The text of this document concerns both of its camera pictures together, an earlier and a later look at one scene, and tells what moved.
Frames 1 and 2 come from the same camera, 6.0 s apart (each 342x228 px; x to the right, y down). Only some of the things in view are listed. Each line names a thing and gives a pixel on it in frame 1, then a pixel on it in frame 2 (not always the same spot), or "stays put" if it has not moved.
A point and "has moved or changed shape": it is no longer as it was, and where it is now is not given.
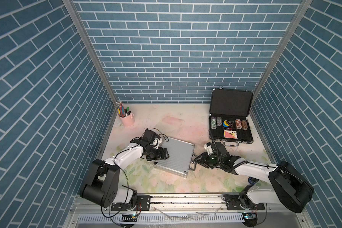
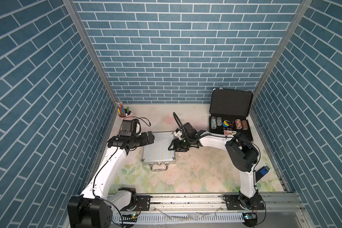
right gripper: x=202 y=160 → x=176 y=146
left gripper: x=159 y=156 → x=145 y=140
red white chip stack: x=238 y=122 stays put
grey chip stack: x=219 y=121 stays put
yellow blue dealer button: x=225 y=123 stays put
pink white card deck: x=230 y=134 stays put
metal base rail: x=180 y=211 stays put
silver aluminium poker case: x=181 y=155 has moved or changed shape
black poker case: x=230 y=110 stays put
